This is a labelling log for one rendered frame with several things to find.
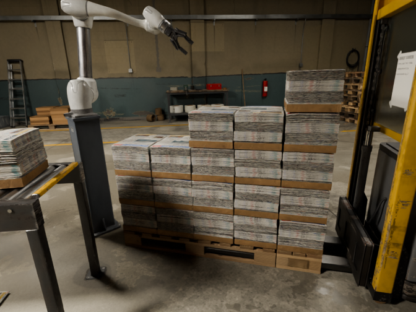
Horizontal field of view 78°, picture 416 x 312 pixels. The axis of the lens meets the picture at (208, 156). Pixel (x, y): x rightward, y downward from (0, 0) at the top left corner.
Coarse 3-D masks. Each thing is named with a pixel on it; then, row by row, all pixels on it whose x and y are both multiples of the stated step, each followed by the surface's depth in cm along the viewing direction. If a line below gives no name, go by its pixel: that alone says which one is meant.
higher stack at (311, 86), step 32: (288, 96) 144; (320, 96) 140; (288, 128) 148; (320, 128) 145; (288, 160) 154; (320, 160) 150; (288, 192) 160; (320, 192) 155; (288, 224) 165; (320, 224) 162; (288, 256) 172; (320, 256) 167
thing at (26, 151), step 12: (0, 132) 128; (12, 132) 125; (24, 132) 125; (36, 132) 134; (0, 144) 111; (12, 144) 113; (24, 144) 123; (36, 144) 133; (0, 156) 113; (12, 156) 113; (24, 156) 121; (36, 156) 131; (0, 168) 114; (12, 168) 115; (24, 168) 120
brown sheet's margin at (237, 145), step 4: (236, 144) 158; (240, 144) 158; (244, 144) 157; (248, 144) 157; (252, 144) 156; (256, 144) 155; (260, 144) 155; (264, 144) 154; (268, 144) 154; (272, 144) 153; (276, 144) 153; (280, 144) 152; (236, 148) 159; (240, 148) 159; (244, 148) 158; (248, 148) 157; (252, 148) 157; (256, 148) 156; (260, 148) 156; (264, 148) 155; (268, 148) 154; (272, 148) 154; (276, 148) 153; (280, 148) 153
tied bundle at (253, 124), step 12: (240, 108) 173; (252, 108) 172; (264, 108) 170; (276, 108) 168; (240, 120) 154; (252, 120) 153; (264, 120) 150; (276, 120) 149; (240, 132) 156; (252, 132) 154; (264, 132) 152; (276, 132) 150
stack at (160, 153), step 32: (128, 160) 181; (160, 160) 176; (192, 160) 170; (224, 160) 164; (256, 160) 159; (128, 192) 189; (160, 192) 182; (192, 192) 176; (224, 192) 170; (256, 192) 165; (128, 224) 198; (160, 224) 190; (192, 224) 184; (224, 224) 177; (256, 224) 172; (224, 256) 186; (256, 256) 179
